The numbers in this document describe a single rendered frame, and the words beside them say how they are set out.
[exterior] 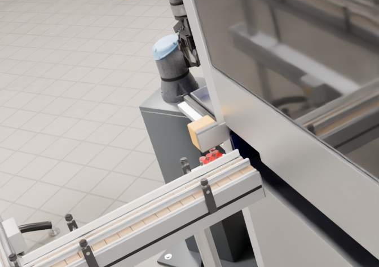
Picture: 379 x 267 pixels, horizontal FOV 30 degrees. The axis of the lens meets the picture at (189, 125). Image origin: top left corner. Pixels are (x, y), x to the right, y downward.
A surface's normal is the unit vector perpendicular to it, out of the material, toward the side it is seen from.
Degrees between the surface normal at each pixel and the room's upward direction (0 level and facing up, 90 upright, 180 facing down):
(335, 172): 90
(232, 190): 90
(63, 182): 0
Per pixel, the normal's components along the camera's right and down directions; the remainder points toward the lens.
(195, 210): 0.42, 0.38
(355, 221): -0.87, 0.42
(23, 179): -0.25, -0.83
